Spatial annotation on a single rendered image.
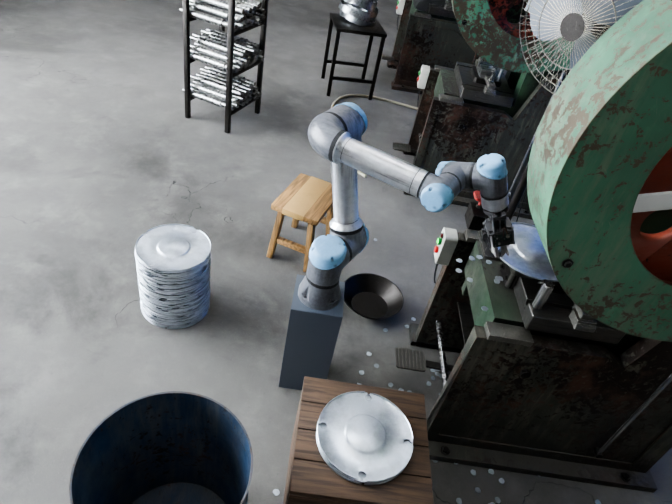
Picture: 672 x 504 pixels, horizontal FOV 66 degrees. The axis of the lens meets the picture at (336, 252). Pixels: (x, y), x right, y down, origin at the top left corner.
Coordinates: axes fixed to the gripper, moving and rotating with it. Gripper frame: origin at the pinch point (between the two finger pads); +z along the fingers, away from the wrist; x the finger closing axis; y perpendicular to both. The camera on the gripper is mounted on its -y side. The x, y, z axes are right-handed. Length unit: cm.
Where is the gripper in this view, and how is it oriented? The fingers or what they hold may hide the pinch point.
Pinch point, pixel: (499, 252)
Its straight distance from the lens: 168.6
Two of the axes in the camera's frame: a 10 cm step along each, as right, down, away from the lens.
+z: 2.7, 7.5, 6.1
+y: -0.3, 6.4, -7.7
